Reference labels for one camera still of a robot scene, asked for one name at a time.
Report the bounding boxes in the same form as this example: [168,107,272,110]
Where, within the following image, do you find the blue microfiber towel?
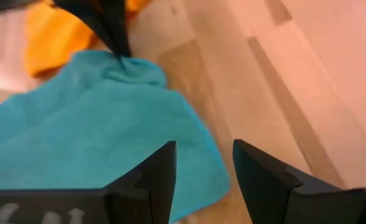
[0,49,232,223]

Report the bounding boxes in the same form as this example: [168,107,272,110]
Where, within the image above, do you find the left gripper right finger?
[232,139,363,224]

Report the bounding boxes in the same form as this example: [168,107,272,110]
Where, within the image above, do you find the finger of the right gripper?
[103,0,131,58]
[54,0,121,58]

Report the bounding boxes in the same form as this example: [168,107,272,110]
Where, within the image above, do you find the orange microfiber towel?
[24,0,153,78]

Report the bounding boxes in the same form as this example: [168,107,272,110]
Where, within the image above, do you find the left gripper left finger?
[103,140,177,224]

